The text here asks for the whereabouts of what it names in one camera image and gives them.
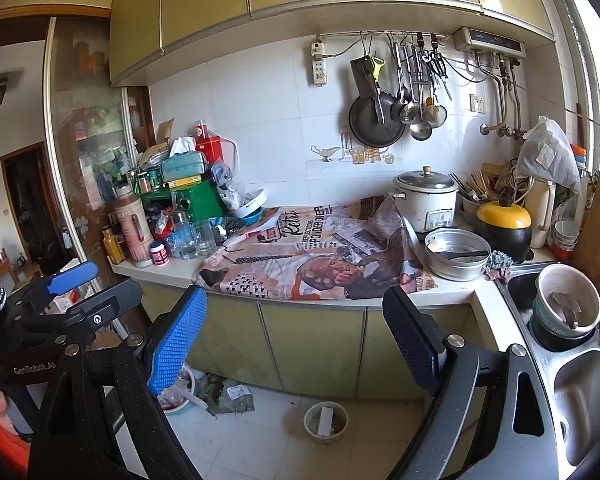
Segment small steel ladle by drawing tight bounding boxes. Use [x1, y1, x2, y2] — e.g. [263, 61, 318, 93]
[394, 42, 416, 125]

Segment small white trash bin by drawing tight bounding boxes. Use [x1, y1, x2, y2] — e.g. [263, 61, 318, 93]
[302, 401, 350, 445]

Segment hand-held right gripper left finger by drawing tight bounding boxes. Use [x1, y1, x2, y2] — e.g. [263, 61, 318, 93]
[27, 285, 208, 480]

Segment yellow bottle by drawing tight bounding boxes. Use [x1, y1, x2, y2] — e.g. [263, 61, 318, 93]
[102, 225, 126, 265]

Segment white rice cooker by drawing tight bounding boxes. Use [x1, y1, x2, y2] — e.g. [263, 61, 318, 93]
[392, 166, 460, 233]

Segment pink thermos flask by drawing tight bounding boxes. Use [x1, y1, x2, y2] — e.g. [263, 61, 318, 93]
[115, 185, 155, 268]

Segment steel cleaver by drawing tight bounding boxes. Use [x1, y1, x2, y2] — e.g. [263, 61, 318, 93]
[350, 56, 383, 125]

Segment white plastic bag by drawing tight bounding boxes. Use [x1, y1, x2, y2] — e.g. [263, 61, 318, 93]
[515, 116, 581, 193]

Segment white plastic tub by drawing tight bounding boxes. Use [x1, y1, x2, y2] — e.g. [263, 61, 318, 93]
[230, 189, 268, 218]

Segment pink bowl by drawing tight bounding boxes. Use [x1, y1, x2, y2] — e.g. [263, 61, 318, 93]
[157, 362, 197, 413]

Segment white power strip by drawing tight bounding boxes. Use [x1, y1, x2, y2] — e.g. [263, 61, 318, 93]
[311, 42, 328, 86]

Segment black wok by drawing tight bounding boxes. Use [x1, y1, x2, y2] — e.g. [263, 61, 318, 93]
[349, 92, 407, 147]

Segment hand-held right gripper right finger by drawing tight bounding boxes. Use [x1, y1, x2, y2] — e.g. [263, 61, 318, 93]
[382, 285, 568, 480]

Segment steel sink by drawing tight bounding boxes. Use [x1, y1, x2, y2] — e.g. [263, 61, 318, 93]
[495, 260, 600, 480]

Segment large steel ladle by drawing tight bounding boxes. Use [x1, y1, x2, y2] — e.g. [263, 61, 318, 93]
[407, 42, 433, 141]

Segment person's left forearm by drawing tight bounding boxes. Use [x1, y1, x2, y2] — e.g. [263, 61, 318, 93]
[0, 387, 31, 480]

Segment white bucket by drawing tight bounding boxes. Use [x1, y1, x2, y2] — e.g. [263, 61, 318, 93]
[532, 265, 600, 336]

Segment yellow-green lower cabinets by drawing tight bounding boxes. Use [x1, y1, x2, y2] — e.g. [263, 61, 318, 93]
[140, 280, 486, 401]

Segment clear printed plastic packet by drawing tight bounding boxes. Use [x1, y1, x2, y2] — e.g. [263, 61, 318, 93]
[211, 159, 237, 196]

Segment white water heater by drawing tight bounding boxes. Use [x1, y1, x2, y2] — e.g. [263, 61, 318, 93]
[452, 26, 526, 56]

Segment grey dishcloth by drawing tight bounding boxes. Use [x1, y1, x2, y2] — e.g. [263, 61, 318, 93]
[482, 250, 513, 281]

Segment newspaper print cloth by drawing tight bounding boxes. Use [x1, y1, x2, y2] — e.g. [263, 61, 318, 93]
[192, 195, 438, 302]

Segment metal water pipes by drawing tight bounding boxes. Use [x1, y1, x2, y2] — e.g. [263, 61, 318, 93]
[480, 55, 528, 140]

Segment green box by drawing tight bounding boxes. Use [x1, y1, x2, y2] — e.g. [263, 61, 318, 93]
[141, 177, 228, 221]

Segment metal basin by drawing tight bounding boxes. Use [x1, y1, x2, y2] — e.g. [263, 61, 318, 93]
[424, 227, 492, 281]

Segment clear glass jar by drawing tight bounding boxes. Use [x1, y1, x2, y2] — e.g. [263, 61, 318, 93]
[195, 220, 218, 256]
[172, 212, 198, 261]

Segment chopsticks in holder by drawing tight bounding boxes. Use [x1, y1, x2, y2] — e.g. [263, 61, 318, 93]
[450, 167, 503, 206]

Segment red tin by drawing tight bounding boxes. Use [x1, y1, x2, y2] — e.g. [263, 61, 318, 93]
[195, 120, 222, 163]

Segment metal hanging rail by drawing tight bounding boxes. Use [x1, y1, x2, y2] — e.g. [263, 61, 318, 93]
[316, 31, 446, 41]

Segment black pot with yellow lid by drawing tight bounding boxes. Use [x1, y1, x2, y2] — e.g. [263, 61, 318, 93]
[475, 197, 533, 265]

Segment brown cardboard piece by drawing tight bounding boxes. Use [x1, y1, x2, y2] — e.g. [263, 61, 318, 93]
[155, 119, 177, 148]

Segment glass door cabinet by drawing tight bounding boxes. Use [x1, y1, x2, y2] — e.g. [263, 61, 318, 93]
[42, 16, 153, 331]

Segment stack of white bowls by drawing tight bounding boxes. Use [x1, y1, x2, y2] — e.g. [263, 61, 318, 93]
[552, 220, 580, 253]

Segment grey plastic bag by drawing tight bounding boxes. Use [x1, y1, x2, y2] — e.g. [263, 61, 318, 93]
[197, 372, 256, 416]

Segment cream thermos jug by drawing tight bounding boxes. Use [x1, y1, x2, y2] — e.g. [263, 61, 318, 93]
[524, 177, 556, 248]

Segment kitchen scissors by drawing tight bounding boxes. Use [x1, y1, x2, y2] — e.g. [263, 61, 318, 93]
[425, 47, 451, 101]

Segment teal case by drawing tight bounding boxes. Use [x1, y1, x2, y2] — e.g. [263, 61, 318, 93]
[160, 152, 208, 183]

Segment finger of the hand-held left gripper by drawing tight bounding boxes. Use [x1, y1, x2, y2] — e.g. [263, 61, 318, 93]
[30, 277, 146, 347]
[10, 259, 99, 321]

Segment round wire strainer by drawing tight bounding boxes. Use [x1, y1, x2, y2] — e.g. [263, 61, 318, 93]
[424, 97, 448, 126]

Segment brown door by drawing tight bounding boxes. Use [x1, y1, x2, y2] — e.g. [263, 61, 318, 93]
[0, 141, 66, 281]

